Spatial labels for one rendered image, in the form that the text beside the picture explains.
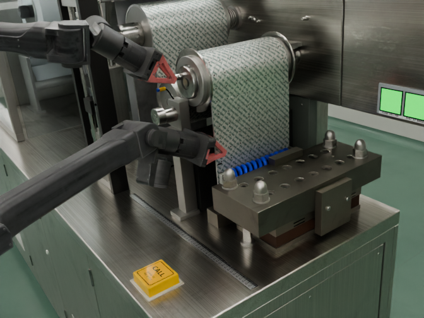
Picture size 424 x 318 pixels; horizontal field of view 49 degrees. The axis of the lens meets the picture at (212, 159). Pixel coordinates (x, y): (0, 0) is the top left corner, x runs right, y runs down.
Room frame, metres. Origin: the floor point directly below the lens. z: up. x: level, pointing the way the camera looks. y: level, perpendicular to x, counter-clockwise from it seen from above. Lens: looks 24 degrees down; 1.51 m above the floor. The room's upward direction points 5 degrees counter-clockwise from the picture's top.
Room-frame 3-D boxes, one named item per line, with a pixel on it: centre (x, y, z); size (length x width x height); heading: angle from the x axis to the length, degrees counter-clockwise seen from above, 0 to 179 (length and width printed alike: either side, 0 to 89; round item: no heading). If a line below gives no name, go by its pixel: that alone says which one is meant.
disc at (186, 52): (1.04, 0.03, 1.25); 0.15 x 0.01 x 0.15; 34
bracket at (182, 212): (1.05, 0.08, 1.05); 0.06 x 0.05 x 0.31; 124
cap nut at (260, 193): (0.85, -0.10, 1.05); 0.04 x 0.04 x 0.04
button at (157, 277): (0.78, 0.14, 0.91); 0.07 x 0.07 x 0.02; 34
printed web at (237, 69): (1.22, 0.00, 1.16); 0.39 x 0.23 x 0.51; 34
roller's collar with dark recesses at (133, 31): (1.24, 0.19, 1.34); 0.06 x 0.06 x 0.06; 34
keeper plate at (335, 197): (0.91, -0.27, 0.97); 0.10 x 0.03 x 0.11; 124
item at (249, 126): (1.06, -0.11, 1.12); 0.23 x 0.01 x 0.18; 124
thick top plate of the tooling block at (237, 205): (0.98, -0.20, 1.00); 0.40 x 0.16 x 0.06; 124
